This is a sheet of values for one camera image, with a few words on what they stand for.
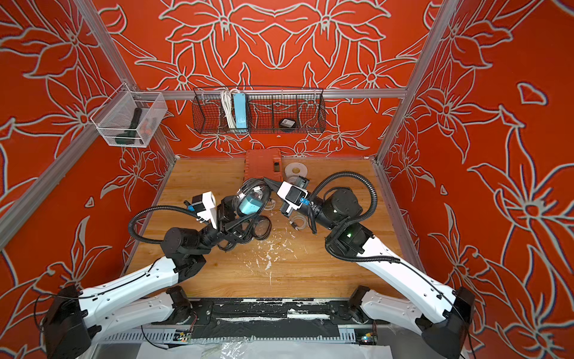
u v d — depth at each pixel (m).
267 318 0.73
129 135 0.81
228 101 0.88
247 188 0.50
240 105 0.90
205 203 0.48
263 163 1.12
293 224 0.93
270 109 0.97
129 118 0.90
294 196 0.42
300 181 0.49
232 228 0.49
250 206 0.51
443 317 0.38
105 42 0.76
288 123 0.95
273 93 0.92
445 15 0.71
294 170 1.13
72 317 0.40
